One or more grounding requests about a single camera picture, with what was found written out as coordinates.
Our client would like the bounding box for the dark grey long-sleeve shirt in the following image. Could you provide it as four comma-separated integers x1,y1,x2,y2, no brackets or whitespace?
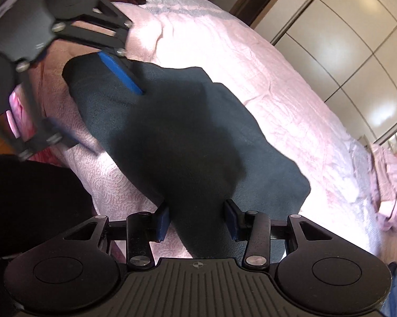
62,56,311,260

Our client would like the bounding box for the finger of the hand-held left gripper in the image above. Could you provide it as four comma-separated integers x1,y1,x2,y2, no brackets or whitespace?
52,2,145,96
0,62,99,162

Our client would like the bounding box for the pink crumpled cloth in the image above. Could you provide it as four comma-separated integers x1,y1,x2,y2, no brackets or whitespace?
367,137,397,233

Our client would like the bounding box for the white wardrobe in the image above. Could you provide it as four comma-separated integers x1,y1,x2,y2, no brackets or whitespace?
251,0,397,146

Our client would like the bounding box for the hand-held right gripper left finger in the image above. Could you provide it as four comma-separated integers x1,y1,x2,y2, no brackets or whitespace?
63,203,170,269

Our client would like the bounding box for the pink bedspread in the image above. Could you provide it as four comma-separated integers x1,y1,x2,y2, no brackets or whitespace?
36,0,384,261

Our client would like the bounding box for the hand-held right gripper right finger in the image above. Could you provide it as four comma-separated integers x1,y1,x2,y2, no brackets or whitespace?
224,199,331,268

